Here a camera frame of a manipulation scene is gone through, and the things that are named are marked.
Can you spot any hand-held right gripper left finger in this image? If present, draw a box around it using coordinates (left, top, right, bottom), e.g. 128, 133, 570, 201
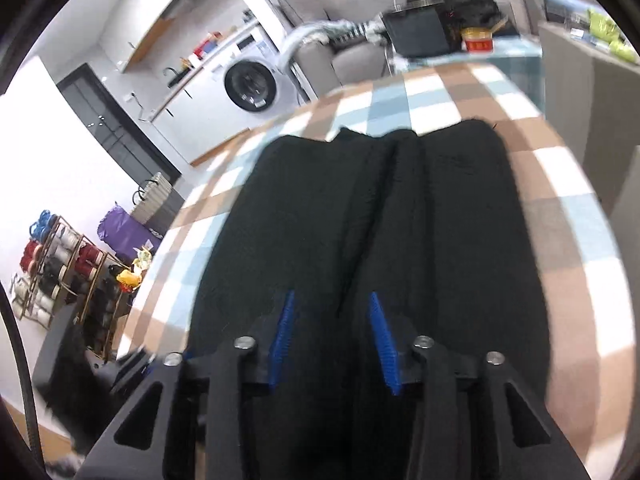
82, 290, 296, 480

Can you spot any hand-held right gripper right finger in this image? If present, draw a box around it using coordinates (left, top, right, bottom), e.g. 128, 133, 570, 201
368, 291, 591, 480

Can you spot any black knit sweater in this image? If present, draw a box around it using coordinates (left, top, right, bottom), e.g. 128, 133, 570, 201
187, 119, 558, 480

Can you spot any pile of black clothes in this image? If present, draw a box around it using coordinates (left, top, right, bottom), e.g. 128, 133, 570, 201
406, 0, 506, 43

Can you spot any wooden shoe rack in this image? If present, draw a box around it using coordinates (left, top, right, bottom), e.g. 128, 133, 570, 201
10, 207, 131, 361

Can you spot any purple bag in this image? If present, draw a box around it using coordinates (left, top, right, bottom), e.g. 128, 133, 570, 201
96, 202, 163, 263

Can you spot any woven laundry basket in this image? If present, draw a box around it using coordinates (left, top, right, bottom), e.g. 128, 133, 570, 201
131, 172, 185, 233

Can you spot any white floor cabinet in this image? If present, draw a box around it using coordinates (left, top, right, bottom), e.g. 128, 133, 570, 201
150, 62, 256, 166

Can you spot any dark door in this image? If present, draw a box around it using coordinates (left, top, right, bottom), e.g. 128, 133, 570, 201
57, 62, 183, 186

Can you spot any white washing machine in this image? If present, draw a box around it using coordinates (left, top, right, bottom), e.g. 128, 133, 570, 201
197, 20, 301, 123

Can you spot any grey sofa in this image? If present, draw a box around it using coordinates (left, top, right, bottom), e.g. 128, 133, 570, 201
290, 35, 396, 103

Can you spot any light grey garment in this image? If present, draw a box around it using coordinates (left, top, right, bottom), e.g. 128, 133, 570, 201
278, 20, 361, 68

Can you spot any red packet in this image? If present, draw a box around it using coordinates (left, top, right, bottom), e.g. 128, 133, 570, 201
192, 32, 223, 63

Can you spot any black case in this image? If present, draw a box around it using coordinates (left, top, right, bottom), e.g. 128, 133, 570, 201
382, 7, 451, 58

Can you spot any houndstooth cushion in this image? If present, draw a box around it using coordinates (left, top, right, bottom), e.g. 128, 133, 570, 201
332, 20, 386, 43

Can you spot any red tin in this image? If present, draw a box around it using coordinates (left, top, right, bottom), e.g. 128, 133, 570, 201
461, 27, 496, 55

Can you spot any grey side table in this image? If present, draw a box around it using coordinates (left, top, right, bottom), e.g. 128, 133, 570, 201
539, 22, 640, 221

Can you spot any lime green toy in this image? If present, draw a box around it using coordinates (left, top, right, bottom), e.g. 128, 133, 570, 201
607, 37, 640, 63
587, 7, 621, 41

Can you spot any black cable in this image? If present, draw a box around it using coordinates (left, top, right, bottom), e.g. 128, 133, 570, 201
0, 280, 46, 466

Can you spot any white wall cabinet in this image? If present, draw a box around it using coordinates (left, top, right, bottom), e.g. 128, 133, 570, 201
117, 0, 223, 73

